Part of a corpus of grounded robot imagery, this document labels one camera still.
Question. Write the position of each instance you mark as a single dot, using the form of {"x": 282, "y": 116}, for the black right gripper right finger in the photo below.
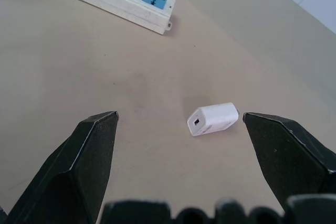
{"x": 286, "y": 153}

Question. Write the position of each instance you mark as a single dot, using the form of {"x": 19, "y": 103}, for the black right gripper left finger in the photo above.
{"x": 78, "y": 161}

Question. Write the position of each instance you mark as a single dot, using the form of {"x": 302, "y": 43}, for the white USB charger plug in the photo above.
{"x": 213, "y": 119}

